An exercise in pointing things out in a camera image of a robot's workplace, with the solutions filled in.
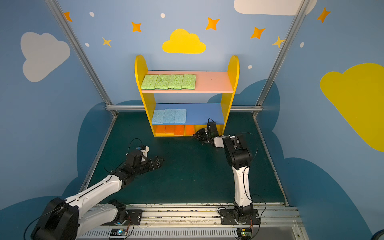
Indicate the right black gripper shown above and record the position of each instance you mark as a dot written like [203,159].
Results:
[202,135]

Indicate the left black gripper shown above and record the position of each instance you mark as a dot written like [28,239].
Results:
[148,163]

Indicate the orange sponge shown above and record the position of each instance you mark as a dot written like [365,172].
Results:
[179,130]
[170,130]
[160,130]
[190,130]

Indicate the blue sponge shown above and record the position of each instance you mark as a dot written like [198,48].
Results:
[158,117]
[169,116]
[180,116]

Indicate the green sponge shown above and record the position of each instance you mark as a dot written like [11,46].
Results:
[189,82]
[176,82]
[162,82]
[149,82]

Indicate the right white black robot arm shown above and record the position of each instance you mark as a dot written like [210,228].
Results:
[239,159]

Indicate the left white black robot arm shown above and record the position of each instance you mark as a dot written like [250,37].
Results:
[72,217]

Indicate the yellow shelf pink blue boards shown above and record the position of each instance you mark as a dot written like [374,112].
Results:
[198,114]

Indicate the left controller board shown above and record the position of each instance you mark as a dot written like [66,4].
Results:
[118,233]

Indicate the controller board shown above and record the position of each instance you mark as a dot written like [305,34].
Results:
[244,234]
[118,233]

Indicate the right controller board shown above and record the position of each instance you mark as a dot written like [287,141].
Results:
[244,234]

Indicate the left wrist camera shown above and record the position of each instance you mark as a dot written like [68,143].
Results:
[144,150]

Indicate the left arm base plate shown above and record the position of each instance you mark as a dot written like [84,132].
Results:
[126,217]

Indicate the aluminium rail base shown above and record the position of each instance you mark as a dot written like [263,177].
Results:
[192,221]

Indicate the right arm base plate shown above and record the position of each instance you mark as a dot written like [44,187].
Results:
[231,217]

